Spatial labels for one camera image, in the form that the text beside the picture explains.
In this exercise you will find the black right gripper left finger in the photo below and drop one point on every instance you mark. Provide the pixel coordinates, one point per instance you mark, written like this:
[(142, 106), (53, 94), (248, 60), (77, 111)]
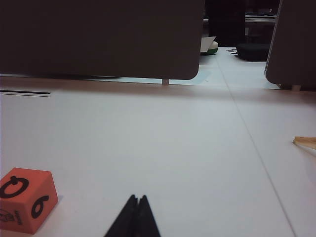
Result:
[(126, 219)]

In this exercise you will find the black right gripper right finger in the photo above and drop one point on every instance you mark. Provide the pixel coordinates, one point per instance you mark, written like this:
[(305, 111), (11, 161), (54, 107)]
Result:
[(145, 219)]

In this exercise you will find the orange foam letter block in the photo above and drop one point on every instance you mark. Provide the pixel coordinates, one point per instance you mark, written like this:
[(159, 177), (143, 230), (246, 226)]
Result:
[(24, 200)]

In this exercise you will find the light wooden stick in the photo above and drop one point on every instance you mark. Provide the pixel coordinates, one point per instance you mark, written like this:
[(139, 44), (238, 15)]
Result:
[(306, 143)]

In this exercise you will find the green and white object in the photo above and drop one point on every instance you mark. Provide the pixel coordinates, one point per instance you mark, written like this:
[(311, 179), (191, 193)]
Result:
[(208, 48)]

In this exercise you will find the wide grey desk divider panel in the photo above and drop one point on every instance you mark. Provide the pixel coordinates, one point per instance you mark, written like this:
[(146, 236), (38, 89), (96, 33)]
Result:
[(98, 37)]

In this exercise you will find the black round cushion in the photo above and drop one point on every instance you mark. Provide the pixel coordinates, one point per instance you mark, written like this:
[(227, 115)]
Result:
[(253, 51)]

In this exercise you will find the wooden divider support foot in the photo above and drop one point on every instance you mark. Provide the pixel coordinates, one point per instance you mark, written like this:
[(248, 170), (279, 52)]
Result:
[(296, 87)]

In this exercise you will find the narrow grey desk divider panel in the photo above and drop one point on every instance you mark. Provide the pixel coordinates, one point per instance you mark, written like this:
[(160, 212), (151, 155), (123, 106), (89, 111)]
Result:
[(293, 42)]

